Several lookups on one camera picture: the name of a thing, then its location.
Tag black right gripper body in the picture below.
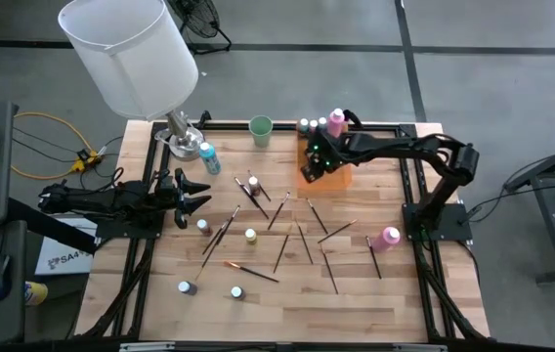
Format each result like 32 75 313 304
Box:
300 131 357 185

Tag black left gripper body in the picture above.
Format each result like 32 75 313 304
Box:
153 167 191 230

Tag pink large paint bottle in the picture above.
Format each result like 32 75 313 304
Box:
327 108 347 140
369 226 402 254

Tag teal large paint bottle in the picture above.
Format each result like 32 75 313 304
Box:
197 141 222 176

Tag orange translucent plastic bin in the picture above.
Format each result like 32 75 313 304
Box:
295 120 353 193

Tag green plastic cup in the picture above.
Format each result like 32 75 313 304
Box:
247 114 275 149

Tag yellow power plug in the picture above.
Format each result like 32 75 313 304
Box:
70 149 102 173

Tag white cardboard box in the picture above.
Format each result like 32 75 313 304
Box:
34 216 99 277

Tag white shade silver table lamp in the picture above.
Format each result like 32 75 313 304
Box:
57 0 205 161

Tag black floor fan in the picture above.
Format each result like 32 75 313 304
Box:
166 0 234 54

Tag yellow can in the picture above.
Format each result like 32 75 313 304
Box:
23 281 50 308

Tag black metal table stand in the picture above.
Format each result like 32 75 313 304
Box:
501 132 555 286

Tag black cable bundle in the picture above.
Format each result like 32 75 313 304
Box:
411 239 487 339
81 237 154 338

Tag yellow extension cable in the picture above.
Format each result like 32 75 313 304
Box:
0 79 101 181

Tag silver metal bracket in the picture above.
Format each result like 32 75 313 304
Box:
118 341 177 352
393 343 448 352

